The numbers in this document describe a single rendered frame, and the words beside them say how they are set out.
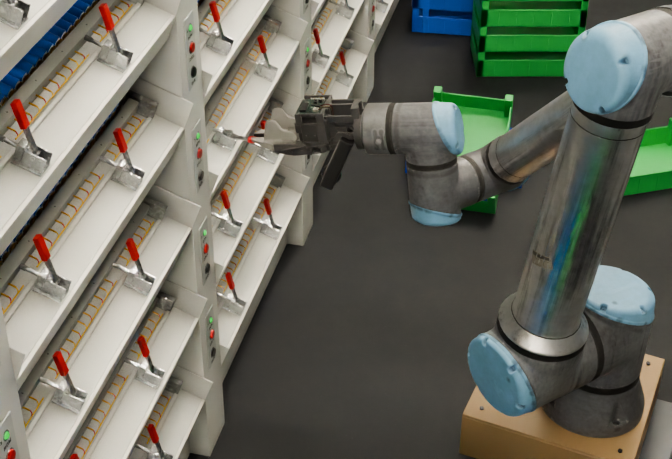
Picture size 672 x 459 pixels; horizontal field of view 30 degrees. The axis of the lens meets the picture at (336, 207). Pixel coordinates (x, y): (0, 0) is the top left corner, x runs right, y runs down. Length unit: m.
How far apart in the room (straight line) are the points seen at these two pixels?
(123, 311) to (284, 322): 0.86
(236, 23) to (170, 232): 0.43
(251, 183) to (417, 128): 0.51
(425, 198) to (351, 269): 0.73
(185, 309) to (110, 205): 0.45
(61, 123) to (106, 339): 0.39
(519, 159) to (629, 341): 0.36
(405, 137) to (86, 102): 0.67
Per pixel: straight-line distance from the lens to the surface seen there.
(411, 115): 2.14
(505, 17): 3.60
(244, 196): 2.49
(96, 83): 1.70
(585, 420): 2.28
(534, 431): 2.29
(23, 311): 1.62
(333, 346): 2.67
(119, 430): 2.01
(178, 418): 2.29
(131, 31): 1.83
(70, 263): 1.70
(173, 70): 1.94
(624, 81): 1.70
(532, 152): 2.13
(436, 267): 2.89
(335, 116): 2.18
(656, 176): 3.22
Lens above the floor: 1.75
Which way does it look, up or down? 35 degrees down
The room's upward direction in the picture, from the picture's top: straight up
